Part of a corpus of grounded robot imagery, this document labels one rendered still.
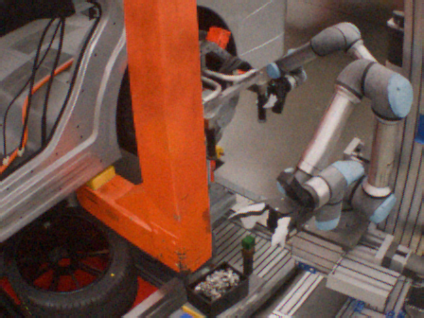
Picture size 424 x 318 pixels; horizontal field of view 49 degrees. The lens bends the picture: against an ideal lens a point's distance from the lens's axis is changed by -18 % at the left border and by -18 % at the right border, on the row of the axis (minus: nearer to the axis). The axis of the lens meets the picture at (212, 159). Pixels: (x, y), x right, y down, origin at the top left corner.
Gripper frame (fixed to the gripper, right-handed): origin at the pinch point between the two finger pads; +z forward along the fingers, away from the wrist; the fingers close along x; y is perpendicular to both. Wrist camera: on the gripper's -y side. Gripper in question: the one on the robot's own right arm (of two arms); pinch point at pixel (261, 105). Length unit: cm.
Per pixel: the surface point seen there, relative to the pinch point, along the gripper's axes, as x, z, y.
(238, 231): -11, 6, -77
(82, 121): -33, 72, 18
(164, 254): 11, 76, -23
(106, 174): -31, 66, -11
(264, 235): 3, 1, -76
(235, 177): -45, -35, -83
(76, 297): -6, 116, -32
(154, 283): -4, 73, -56
